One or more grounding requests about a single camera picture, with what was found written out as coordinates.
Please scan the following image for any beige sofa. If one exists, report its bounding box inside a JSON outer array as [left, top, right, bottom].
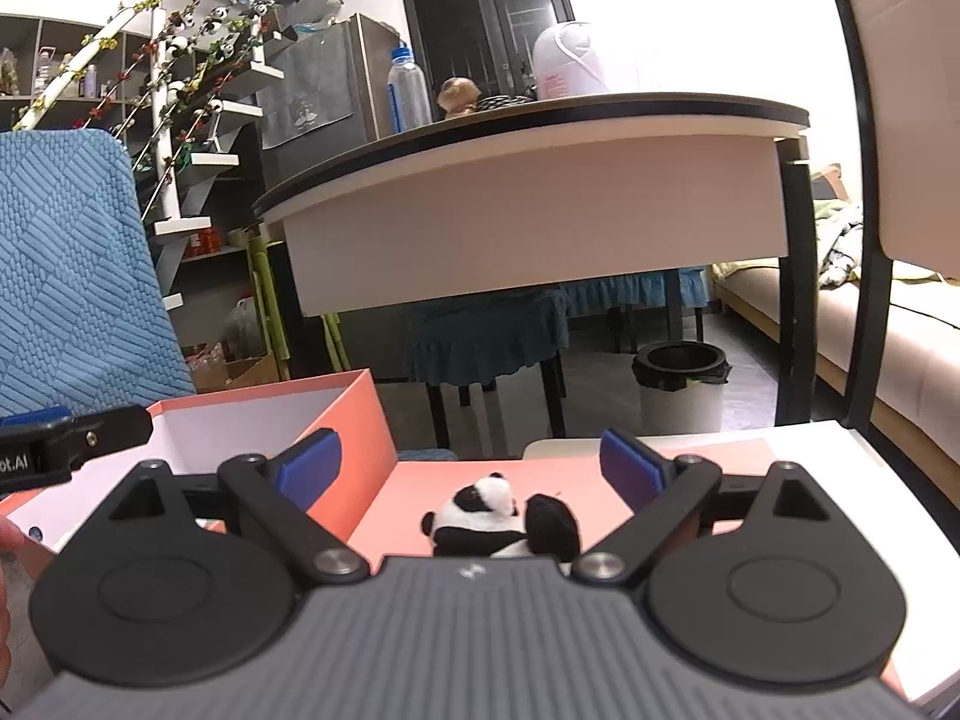
[[709, 164, 960, 490]]

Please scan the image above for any teal covered dining chair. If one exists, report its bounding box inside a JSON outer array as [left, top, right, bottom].
[[409, 284, 569, 450]]

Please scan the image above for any white curved dining table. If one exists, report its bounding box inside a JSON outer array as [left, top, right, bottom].
[[254, 93, 817, 424]]

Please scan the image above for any pink box lid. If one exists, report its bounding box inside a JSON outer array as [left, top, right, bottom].
[[350, 440, 929, 699]]

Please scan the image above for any black white panda plush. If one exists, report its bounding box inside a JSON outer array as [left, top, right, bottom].
[[420, 472, 581, 566]]

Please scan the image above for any small brown figurine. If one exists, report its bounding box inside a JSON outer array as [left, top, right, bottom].
[[438, 76, 480, 121]]

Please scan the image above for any clear plastic water bottle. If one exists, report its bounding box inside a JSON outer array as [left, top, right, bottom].
[[387, 44, 433, 133]]

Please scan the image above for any green folded stool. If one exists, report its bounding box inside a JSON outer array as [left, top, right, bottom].
[[244, 226, 291, 380]]

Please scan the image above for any blue covered chair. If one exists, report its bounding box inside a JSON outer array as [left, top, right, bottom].
[[0, 130, 194, 416]]

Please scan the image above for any grey refrigerator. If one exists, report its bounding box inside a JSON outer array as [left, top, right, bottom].
[[257, 13, 400, 188]]

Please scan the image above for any dark window door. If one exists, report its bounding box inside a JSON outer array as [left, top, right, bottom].
[[402, 0, 574, 119]]

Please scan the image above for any pink open box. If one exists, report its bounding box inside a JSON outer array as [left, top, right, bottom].
[[2, 371, 397, 551]]

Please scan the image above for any black trash bin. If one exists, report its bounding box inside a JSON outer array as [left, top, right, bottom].
[[631, 341, 731, 436]]

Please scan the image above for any white decorated staircase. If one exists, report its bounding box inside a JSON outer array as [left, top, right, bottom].
[[2, 0, 340, 310]]

